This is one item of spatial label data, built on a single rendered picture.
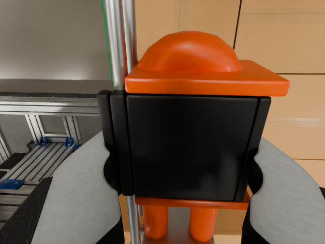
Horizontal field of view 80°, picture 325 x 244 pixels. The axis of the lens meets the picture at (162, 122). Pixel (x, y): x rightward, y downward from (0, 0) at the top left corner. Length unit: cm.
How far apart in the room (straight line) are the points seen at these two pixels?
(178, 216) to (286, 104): 80
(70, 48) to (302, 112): 134
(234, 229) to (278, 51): 63
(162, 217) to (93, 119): 121
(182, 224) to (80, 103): 117
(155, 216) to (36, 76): 156
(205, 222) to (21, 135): 159
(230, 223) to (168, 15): 65
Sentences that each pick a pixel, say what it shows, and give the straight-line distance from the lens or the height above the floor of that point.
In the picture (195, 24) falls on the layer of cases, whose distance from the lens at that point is 77.
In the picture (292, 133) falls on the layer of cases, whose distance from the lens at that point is 103.
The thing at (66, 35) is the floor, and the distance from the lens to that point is 148.
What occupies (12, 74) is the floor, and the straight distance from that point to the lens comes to 177.
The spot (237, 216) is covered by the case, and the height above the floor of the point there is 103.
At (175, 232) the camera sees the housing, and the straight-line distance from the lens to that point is 20.
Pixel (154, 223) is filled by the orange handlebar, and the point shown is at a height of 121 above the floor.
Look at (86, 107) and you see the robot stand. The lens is 130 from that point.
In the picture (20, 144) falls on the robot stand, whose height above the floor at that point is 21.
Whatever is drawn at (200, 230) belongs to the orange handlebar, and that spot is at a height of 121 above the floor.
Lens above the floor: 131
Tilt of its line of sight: 62 degrees down
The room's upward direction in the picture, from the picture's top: 173 degrees counter-clockwise
